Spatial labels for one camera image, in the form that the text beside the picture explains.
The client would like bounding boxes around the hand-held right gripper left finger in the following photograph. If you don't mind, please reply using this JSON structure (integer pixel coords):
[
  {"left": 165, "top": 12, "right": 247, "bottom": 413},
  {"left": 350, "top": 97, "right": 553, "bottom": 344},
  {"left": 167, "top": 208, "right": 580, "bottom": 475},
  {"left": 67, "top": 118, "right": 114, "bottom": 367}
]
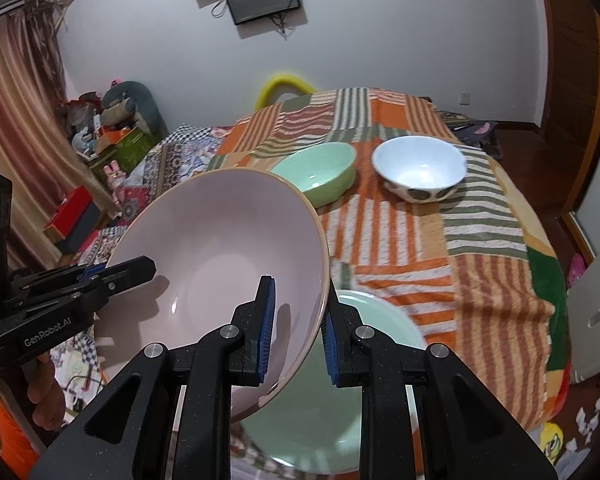
[{"left": 30, "top": 275, "right": 278, "bottom": 480}]

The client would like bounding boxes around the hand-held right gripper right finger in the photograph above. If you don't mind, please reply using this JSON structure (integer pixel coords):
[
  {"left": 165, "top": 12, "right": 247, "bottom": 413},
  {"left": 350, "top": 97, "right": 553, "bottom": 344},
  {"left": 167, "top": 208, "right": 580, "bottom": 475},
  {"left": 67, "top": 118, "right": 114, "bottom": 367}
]
[{"left": 321, "top": 292, "right": 558, "bottom": 480}]

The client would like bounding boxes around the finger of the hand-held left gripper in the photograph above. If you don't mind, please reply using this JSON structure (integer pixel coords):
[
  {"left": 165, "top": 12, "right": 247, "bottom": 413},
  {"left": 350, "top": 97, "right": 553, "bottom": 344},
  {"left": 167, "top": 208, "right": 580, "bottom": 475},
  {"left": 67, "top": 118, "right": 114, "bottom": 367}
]
[
  {"left": 12, "top": 262, "right": 108, "bottom": 288},
  {"left": 10, "top": 256, "right": 157, "bottom": 313}
]

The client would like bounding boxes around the green plate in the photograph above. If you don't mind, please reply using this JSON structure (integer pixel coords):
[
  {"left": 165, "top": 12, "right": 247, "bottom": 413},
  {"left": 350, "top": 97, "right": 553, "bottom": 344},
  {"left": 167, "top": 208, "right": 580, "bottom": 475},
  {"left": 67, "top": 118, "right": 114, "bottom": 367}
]
[{"left": 230, "top": 289, "right": 428, "bottom": 476}]

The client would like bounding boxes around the pink bowl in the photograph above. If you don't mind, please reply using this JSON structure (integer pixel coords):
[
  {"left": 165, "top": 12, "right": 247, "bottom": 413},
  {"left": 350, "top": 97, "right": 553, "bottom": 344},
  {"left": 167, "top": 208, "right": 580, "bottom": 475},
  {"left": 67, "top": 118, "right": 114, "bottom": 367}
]
[{"left": 94, "top": 168, "right": 331, "bottom": 423}]

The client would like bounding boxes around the green bowl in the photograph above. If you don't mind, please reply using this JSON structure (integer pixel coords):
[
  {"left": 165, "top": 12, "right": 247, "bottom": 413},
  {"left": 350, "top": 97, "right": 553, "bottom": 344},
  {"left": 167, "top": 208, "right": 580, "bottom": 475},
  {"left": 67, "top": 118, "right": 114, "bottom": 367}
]
[{"left": 270, "top": 141, "right": 357, "bottom": 208}]

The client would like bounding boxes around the white bowl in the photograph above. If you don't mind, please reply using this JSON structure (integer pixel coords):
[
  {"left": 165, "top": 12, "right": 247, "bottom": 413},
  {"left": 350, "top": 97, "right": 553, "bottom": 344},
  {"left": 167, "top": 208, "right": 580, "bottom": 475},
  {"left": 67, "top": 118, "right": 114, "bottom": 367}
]
[{"left": 371, "top": 135, "right": 467, "bottom": 204}]

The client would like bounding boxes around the person's left forearm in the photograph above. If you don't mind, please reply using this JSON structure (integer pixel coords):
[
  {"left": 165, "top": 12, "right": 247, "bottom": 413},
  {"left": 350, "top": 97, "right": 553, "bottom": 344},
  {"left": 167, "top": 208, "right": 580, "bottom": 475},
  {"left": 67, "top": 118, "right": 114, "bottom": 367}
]
[{"left": 0, "top": 367, "right": 38, "bottom": 471}]

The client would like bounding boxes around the person's left hand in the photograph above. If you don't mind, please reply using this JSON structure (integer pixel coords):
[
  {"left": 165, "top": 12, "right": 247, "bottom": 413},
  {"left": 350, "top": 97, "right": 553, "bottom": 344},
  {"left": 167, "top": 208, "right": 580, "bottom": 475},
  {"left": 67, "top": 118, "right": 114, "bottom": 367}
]
[{"left": 27, "top": 352, "right": 66, "bottom": 431}]

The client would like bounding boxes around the red box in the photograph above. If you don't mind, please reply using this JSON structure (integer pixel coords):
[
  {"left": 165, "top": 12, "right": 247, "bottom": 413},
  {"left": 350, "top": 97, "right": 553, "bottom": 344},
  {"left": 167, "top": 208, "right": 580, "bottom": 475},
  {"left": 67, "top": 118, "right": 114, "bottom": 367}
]
[{"left": 43, "top": 186, "right": 94, "bottom": 241}]

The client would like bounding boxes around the pink rabbit toy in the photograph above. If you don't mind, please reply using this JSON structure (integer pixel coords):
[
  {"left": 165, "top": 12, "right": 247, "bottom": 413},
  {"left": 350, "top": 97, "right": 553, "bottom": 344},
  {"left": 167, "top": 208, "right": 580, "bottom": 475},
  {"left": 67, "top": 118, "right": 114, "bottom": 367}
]
[{"left": 104, "top": 160, "right": 128, "bottom": 191}]

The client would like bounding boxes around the green cardboard box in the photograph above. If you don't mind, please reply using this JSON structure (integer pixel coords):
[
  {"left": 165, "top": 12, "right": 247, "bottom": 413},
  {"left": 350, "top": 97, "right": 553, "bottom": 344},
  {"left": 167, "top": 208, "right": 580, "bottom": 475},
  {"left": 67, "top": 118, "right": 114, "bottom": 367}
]
[{"left": 92, "top": 127, "right": 161, "bottom": 181}]

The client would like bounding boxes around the patterned patchwork blanket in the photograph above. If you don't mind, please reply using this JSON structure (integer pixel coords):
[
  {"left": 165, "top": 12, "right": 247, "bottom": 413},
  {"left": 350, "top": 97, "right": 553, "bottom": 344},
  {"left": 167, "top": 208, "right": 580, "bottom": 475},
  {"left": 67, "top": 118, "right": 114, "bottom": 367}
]
[{"left": 50, "top": 122, "right": 235, "bottom": 411}]

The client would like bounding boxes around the pile of small toys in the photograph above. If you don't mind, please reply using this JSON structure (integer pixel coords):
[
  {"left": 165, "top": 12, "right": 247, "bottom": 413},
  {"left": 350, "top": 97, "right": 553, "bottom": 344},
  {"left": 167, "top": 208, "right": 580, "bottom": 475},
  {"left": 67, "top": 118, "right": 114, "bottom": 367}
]
[{"left": 57, "top": 91, "right": 115, "bottom": 153}]

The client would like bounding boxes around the striped patchwork cloth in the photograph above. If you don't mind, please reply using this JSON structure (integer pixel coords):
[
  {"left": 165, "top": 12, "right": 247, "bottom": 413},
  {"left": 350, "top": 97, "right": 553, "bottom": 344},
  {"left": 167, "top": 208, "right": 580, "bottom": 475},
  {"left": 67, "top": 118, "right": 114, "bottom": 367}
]
[{"left": 200, "top": 87, "right": 573, "bottom": 480}]

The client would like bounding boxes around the striped brown curtain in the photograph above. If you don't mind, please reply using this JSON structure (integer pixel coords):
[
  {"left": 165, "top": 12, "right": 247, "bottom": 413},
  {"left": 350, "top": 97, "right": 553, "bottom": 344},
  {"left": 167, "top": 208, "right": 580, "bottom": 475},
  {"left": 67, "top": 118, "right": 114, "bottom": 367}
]
[{"left": 0, "top": 0, "right": 120, "bottom": 271}]

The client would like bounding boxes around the yellow cartoon slipper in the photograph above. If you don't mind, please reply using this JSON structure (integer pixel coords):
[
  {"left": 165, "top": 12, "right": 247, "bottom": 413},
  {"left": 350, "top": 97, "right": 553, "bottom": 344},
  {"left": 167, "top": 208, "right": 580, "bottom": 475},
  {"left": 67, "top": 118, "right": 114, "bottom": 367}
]
[{"left": 540, "top": 422, "right": 566, "bottom": 456}]

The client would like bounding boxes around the yellow foam tube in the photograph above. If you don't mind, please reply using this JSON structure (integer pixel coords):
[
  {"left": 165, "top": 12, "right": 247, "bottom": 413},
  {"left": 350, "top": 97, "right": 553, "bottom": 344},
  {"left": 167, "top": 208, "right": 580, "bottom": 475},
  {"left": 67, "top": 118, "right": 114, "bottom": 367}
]
[{"left": 254, "top": 74, "right": 315, "bottom": 111}]

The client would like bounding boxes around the pink slipper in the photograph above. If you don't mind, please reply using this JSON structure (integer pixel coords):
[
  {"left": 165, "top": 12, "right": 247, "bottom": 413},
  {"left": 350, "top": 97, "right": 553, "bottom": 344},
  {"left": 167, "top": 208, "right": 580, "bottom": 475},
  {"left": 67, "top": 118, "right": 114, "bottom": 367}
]
[{"left": 567, "top": 255, "right": 586, "bottom": 286}]

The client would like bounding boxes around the dark bag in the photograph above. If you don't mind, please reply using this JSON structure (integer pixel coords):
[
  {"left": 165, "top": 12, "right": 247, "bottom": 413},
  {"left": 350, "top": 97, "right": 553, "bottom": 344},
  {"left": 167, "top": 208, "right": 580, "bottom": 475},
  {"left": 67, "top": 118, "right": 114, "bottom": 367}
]
[{"left": 437, "top": 110, "right": 503, "bottom": 161}]

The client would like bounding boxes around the wooden wardrobe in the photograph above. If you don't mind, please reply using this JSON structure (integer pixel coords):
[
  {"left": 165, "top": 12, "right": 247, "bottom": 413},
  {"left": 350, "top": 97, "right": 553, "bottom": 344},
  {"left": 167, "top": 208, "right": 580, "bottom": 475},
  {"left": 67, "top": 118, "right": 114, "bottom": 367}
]
[{"left": 532, "top": 0, "right": 600, "bottom": 268}]

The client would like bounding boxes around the brown room door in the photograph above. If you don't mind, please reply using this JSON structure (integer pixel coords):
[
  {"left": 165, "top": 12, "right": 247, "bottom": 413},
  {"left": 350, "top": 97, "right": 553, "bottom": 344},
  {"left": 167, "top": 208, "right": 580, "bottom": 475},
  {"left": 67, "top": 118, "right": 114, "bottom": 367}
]
[{"left": 535, "top": 0, "right": 600, "bottom": 136}]

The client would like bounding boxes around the black monitor cable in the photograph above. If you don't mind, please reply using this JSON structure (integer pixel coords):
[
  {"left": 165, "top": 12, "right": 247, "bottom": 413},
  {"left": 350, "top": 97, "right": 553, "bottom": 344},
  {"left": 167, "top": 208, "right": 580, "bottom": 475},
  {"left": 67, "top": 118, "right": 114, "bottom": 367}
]
[{"left": 272, "top": 10, "right": 295, "bottom": 41}]

